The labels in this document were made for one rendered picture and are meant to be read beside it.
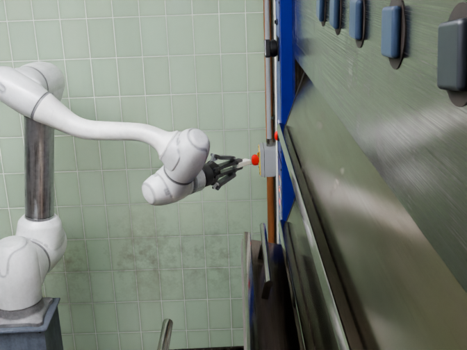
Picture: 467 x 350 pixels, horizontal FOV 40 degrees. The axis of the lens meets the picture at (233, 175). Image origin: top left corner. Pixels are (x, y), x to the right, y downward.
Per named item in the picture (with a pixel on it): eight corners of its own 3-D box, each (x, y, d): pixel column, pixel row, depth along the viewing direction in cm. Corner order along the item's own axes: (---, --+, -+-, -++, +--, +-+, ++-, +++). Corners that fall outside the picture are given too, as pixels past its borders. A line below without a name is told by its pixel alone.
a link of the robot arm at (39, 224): (7, 278, 227) (33, 252, 248) (50, 285, 226) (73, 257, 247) (2, 62, 203) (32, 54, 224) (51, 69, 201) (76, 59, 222)
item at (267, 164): (279, 168, 232) (278, 142, 229) (281, 176, 222) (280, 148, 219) (258, 169, 232) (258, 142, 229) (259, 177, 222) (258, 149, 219)
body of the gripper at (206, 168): (190, 162, 210) (210, 156, 216) (191, 187, 213) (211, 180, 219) (205, 167, 205) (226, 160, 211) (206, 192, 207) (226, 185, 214)
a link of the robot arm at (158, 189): (187, 203, 207) (203, 179, 198) (149, 217, 196) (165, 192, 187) (169, 178, 210) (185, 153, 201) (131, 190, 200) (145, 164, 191)
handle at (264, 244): (256, 242, 168) (261, 243, 168) (261, 304, 136) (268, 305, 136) (260, 221, 166) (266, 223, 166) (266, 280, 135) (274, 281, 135)
